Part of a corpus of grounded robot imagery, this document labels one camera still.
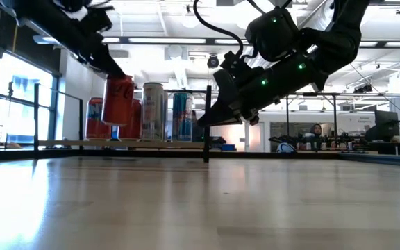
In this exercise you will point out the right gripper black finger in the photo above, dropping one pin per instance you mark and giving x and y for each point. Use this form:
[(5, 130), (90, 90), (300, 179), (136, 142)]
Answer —
[(221, 116)]

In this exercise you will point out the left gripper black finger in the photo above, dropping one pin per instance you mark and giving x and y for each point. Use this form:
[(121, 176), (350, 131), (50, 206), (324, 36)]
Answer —
[(106, 60)]

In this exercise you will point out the light blue Red Bull can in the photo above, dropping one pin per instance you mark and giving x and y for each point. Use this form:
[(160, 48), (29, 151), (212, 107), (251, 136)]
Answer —
[(182, 118)]

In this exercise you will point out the red Coca-Cola Zero can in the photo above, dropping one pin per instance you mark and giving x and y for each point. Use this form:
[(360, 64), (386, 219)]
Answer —
[(118, 100), (135, 132)]

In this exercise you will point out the red and blue Pepsi can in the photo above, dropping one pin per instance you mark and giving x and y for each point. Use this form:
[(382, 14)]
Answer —
[(94, 119)]

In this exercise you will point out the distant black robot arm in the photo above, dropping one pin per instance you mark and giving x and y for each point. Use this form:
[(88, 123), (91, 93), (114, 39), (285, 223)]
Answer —
[(217, 140)]

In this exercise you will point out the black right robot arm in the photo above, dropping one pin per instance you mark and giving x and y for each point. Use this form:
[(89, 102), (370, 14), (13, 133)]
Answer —
[(342, 34)]

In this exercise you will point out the wooden shelf board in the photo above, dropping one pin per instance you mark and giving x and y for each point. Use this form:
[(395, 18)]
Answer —
[(82, 143)]

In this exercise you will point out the blue bin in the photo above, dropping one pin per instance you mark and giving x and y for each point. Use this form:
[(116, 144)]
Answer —
[(227, 147)]

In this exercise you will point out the round black ceiling spotlight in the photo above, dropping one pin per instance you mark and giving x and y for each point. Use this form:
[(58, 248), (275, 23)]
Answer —
[(212, 61)]

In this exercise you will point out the person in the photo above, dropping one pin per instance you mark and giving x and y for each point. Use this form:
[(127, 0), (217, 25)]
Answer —
[(316, 130)]

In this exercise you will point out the long LED light bar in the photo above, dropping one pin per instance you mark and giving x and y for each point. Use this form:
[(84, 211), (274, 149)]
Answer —
[(165, 40)]

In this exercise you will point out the black ceiling spotlight cluster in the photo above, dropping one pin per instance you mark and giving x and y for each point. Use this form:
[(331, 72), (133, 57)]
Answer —
[(363, 88)]

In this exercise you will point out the black computer monitor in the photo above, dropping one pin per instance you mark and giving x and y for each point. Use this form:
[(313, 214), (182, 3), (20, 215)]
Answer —
[(387, 123)]

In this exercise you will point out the distant cluttered work desk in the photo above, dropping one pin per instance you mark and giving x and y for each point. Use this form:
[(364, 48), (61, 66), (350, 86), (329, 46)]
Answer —
[(387, 146)]

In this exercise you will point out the thin black metal shelf rail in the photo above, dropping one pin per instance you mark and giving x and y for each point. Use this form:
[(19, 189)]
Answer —
[(207, 146)]

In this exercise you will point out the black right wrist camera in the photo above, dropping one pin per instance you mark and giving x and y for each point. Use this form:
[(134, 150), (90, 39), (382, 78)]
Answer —
[(238, 62)]

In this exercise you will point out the distant black station frame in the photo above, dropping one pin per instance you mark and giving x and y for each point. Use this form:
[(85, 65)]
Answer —
[(334, 114)]

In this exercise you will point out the black aluminium table frame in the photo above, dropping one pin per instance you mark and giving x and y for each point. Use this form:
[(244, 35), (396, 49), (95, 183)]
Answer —
[(151, 154)]

